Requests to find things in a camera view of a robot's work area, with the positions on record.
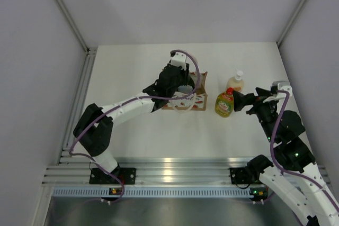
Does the left aluminium frame post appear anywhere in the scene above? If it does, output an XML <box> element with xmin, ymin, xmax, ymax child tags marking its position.
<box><xmin>54</xmin><ymin>0</ymin><xmax>89</xmax><ymax>53</ymax></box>

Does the slotted grey cable duct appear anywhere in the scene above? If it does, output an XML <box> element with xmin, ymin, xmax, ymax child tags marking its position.
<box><xmin>52</xmin><ymin>187</ymin><xmax>254</xmax><ymax>198</ymax></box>

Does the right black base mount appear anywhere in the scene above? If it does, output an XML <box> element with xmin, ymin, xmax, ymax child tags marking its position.
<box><xmin>229</xmin><ymin>167</ymin><xmax>252</xmax><ymax>185</ymax></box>

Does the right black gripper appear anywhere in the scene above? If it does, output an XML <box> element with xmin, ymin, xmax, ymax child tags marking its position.
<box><xmin>232</xmin><ymin>87</ymin><xmax>279</xmax><ymax>142</ymax></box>

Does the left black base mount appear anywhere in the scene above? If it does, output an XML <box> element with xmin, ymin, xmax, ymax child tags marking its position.
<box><xmin>89</xmin><ymin>167</ymin><xmax>137</xmax><ymax>185</ymax></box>

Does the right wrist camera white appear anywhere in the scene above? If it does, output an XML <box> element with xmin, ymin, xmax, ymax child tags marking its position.
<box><xmin>270</xmin><ymin>80</ymin><xmax>293</xmax><ymax>101</ymax></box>

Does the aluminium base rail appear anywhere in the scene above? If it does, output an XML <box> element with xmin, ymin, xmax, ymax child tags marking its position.
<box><xmin>42</xmin><ymin>156</ymin><xmax>251</xmax><ymax>186</ymax></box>

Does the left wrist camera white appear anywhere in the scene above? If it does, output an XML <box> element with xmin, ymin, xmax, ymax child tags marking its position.
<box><xmin>169</xmin><ymin>51</ymin><xmax>187</xmax><ymax>70</ymax></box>

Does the right aluminium frame post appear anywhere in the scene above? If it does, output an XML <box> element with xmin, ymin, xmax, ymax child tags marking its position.
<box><xmin>276</xmin><ymin>0</ymin><xmax>309</xmax><ymax>48</ymax></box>

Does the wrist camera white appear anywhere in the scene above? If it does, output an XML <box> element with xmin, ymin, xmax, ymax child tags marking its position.
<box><xmin>270</xmin><ymin>80</ymin><xmax>293</xmax><ymax>101</ymax></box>
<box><xmin>169</xmin><ymin>51</ymin><xmax>187</xmax><ymax>70</ymax></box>

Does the yellow dish soap bottle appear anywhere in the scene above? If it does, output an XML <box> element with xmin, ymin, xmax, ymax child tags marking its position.
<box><xmin>215</xmin><ymin>87</ymin><xmax>234</xmax><ymax>117</ymax></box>

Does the cream pump soap bottle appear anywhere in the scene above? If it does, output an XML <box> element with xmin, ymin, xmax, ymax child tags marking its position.
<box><xmin>226</xmin><ymin>69</ymin><xmax>244</xmax><ymax>92</ymax></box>

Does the watermelon print canvas bag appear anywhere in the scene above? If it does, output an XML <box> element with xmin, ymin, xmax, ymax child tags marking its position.
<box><xmin>160</xmin><ymin>51</ymin><xmax>208</xmax><ymax>115</ymax></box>

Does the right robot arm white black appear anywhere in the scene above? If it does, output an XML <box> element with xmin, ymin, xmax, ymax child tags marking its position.
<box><xmin>233</xmin><ymin>83</ymin><xmax>338</xmax><ymax>225</ymax></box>

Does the aluminium frame post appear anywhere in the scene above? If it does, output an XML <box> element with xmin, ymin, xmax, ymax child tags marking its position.
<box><xmin>54</xmin><ymin>0</ymin><xmax>89</xmax><ymax>53</ymax></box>
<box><xmin>276</xmin><ymin>0</ymin><xmax>309</xmax><ymax>48</ymax></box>

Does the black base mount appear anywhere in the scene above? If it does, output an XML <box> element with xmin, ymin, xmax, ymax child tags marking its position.
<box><xmin>89</xmin><ymin>167</ymin><xmax>137</xmax><ymax>185</ymax></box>
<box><xmin>229</xmin><ymin>167</ymin><xmax>252</xmax><ymax>185</ymax></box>

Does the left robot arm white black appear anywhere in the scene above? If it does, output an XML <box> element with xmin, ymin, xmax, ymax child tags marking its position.
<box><xmin>73</xmin><ymin>64</ymin><xmax>194</xmax><ymax>184</ymax></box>

